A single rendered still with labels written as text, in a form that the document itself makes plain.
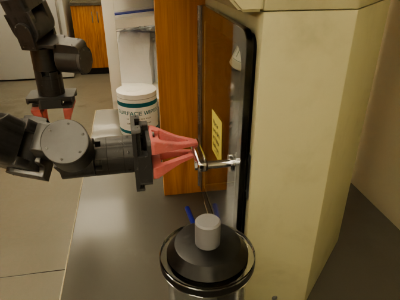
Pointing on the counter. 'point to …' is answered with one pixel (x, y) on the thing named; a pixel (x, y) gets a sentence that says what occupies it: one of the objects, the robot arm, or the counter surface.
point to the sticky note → (216, 135)
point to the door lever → (200, 161)
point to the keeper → (248, 176)
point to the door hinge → (198, 73)
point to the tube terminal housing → (305, 132)
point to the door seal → (249, 125)
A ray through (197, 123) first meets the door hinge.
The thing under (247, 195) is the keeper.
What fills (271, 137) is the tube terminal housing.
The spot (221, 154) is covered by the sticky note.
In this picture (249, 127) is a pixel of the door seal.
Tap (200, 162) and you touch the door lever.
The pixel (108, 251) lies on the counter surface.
